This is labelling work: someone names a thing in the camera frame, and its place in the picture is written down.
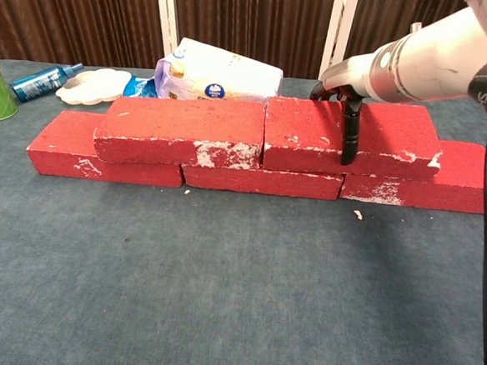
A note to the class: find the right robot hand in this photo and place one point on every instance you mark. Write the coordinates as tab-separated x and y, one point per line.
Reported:
351	77

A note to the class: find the red brick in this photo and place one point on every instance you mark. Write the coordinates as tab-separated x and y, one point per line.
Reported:
389	130
260	181
465	181
180	124
62	145

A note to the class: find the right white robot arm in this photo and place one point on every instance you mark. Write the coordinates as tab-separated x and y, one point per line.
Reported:
436	62

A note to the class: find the brown ribbed partition panel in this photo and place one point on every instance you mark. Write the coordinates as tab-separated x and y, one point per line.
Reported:
71	12
397	18
255	16

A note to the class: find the white tissue pack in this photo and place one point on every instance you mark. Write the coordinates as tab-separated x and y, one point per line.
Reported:
218	72

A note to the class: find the blue snack packet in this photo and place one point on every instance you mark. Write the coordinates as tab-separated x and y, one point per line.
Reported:
139	87

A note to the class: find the blue felt table cover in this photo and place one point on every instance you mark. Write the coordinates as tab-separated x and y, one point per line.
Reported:
219	293

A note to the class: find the white flower-shaped plate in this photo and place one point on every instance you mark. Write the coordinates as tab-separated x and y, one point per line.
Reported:
91	86

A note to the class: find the blue spray bottle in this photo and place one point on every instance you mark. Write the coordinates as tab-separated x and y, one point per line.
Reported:
41	81

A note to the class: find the white partition post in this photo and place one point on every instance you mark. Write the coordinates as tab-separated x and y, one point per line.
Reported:
167	18
338	30

